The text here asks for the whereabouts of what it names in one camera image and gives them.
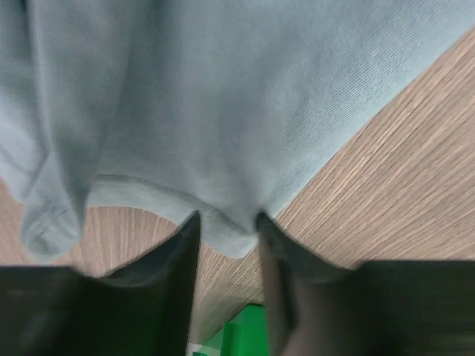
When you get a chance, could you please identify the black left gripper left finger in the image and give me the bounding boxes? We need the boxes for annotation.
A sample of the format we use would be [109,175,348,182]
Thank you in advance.
[1,213,200,356]

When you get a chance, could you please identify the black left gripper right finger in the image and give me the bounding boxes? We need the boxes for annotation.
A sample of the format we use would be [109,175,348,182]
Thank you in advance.
[256,214,474,355]

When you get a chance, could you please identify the blue t shirt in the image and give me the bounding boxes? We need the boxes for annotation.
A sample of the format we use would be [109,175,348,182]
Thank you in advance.
[1,1,474,261]

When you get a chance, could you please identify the green plastic bin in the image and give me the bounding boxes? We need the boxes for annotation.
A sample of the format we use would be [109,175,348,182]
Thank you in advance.
[189,304,270,356]

